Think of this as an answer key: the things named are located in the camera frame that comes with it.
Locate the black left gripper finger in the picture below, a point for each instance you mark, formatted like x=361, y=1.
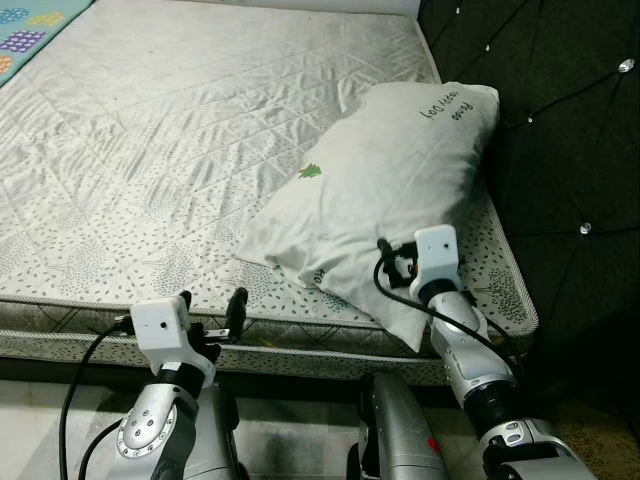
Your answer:
x=238, y=310
x=185, y=300

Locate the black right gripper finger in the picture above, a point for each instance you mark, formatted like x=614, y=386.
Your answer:
x=383, y=248

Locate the white pillow with tree print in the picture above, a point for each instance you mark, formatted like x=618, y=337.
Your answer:
x=380, y=180

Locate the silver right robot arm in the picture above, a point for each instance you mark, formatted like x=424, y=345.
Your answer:
x=470, y=360

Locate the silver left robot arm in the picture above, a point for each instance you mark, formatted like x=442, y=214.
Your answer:
x=150, y=430

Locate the grey left robot leg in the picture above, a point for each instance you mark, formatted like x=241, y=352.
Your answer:
x=215, y=440

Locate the grey robot leg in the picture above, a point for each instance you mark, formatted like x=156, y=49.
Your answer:
x=395, y=430
x=215, y=440

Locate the white quilted mattress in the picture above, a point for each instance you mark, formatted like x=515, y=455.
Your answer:
x=150, y=150

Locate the grey right robot leg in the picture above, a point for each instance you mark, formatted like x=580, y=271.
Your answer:
x=395, y=430

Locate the black tufted headboard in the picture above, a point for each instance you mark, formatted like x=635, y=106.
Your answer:
x=560, y=130

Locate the brown textured rug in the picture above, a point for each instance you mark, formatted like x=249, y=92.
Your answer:
x=600, y=450

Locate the turquoise heart print mat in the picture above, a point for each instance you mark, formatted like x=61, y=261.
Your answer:
x=30, y=30

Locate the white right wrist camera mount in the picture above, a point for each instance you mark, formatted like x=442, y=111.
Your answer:
x=437, y=255

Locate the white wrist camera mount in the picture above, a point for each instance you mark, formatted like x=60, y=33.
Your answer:
x=160, y=325
x=437, y=255

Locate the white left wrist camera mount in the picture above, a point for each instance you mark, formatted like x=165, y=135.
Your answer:
x=160, y=325

